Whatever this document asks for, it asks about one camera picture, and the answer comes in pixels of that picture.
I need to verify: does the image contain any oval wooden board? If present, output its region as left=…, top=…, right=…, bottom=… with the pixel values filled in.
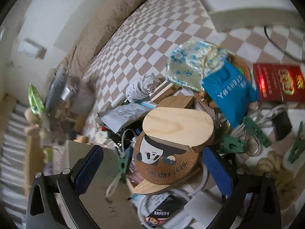
left=143, top=107, right=215, bottom=152

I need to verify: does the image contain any green clothespin left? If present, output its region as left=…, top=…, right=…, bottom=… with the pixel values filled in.
left=115, top=146, right=133, bottom=184

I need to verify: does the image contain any green clothespin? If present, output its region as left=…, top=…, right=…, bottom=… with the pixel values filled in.
left=242, top=116, right=271, bottom=148
left=115, top=146, right=133, bottom=184
left=288, top=121, right=304, bottom=164

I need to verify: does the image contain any safety label card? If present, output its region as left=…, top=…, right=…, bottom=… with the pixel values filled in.
left=141, top=193, right=189, bottom=228

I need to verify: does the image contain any white printed paper packet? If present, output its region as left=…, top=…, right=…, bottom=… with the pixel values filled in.
left=97, top=103, right=153, bottom=133

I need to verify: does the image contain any panda cork coaster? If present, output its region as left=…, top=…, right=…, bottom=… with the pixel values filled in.
left=133, top=132, right=199, bottom=185

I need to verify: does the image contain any beige wooden shelf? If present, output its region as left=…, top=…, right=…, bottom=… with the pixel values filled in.
left=1, top=94, right=44, bottom=206

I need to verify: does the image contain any clear plastic storage bin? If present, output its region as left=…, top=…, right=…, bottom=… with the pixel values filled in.
left=41, top=67, right=96, bottom=140

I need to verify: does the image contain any black charger block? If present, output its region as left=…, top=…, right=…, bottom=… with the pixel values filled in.
left=271, top=111, right=292, bottom=141

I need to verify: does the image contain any small wooden square board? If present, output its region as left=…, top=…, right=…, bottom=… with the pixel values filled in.
left=157, top=94, right=195, bottom=109

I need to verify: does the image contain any blue printed sachet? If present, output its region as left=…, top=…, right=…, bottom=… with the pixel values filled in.
left=202, top=61, right=259, bottom=128

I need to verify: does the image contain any green clothespin right side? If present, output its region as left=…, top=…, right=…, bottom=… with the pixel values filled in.
left=288, top=121, right=304, bottom=164

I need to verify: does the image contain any crumpled white grey cloth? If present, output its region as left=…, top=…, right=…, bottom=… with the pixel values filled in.
left=126, top=73, right=161, bottom=102

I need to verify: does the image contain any harmonica wooden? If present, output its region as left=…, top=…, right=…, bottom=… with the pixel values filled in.
left=149, top=81, right=180, bottom=104

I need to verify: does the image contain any red cigarette box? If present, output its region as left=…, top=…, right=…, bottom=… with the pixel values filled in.
left=253, top=63, right=304, bottom=103

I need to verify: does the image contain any floral brocade pouch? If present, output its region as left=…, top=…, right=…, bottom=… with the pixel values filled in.
left=165, top=40, right=231, bottom=92

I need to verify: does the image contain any beige fuzzy blanket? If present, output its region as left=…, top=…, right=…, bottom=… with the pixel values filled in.
left=60, top=0, right=147, bottom=77

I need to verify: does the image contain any white flat tray box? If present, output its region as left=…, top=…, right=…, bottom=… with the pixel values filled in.
left=199, top=0, right=304, bottom=32

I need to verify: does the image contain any coiled beige rope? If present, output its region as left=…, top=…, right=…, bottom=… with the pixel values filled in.
left=254, top=150, right=296, bottom=205

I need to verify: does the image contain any wall sign plaque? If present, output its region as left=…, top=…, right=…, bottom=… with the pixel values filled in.
left=18, top=38, right=47, bottom=60

